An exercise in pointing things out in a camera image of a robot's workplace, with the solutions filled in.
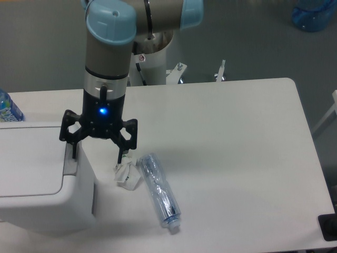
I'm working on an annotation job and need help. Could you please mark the black device at table edge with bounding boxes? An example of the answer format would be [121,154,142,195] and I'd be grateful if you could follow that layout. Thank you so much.
[318,213,336,241]

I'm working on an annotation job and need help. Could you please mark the white trash can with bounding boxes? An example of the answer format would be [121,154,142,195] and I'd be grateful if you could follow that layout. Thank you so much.
[1,121,97,232]

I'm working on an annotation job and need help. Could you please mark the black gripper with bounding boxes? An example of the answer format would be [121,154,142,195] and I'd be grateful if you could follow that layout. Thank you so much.
[59,91,138,164]

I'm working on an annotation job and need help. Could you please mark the blue labelled water bottle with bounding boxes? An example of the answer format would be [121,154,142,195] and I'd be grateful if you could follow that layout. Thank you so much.
[1,90,25,122]

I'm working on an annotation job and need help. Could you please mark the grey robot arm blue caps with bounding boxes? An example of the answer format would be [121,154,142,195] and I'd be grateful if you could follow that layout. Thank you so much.
[60,1,204,158]

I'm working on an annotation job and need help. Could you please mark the large blue water jug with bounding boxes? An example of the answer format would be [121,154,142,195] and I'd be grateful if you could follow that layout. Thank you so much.
[291,1,336,32]

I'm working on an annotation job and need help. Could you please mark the clear empty plastic bottle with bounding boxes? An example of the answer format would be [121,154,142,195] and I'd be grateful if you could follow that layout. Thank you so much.
[137,153,181,233]

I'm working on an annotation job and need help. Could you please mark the white pedestal base frame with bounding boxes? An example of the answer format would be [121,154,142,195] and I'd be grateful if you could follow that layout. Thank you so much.
[166,60,226,84]

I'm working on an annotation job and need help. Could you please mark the crumpled white paper wrapper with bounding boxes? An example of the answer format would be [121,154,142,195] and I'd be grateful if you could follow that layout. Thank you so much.
[114,155,141,191]

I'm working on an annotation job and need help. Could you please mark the white frame at right edge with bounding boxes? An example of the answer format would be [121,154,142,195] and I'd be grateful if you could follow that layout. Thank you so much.
[311,90,336,139]

